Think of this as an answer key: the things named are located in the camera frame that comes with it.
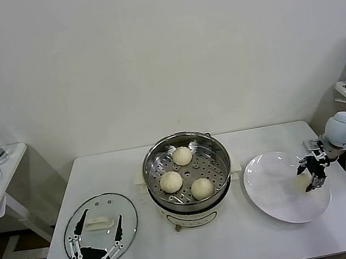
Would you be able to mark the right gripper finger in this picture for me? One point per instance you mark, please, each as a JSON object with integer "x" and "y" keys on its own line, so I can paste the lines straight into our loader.
{"x": 318, "y": 182}
{"x": 302, "y": 166}

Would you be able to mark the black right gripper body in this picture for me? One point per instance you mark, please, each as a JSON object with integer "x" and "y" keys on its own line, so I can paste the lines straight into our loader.
{"x": 318, "y": 166}

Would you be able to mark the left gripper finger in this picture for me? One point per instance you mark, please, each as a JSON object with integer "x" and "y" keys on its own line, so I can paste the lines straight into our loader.
{"x": 119, "y": 229}
{"x": 80, "y": 225}

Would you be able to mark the white steamed baozi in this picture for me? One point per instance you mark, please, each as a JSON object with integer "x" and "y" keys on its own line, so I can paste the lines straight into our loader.
{"x": 302, "y": 181}
{"x": 202, "y": 188}
{"x": 170, "y": 182}
{"x": 182, "y": 156}

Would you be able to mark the stainless steel steamer basket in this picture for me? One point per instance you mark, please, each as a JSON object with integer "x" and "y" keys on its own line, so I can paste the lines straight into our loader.
{"x": 215, "y": 162}

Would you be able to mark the white round plate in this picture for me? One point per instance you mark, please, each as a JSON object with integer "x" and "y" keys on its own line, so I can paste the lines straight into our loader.
{"x": 270, "y": 193}

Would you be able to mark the cream electric cooker pot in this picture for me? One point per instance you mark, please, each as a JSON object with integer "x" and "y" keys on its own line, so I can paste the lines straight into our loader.
{"x": 191, "y": 218}

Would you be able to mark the white side table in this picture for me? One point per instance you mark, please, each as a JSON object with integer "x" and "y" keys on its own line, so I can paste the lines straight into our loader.
{"x": 13, "y": 169}

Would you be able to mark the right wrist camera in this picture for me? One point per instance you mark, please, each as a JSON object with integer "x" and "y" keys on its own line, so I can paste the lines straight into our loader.
{"x": 311, "y": 144}

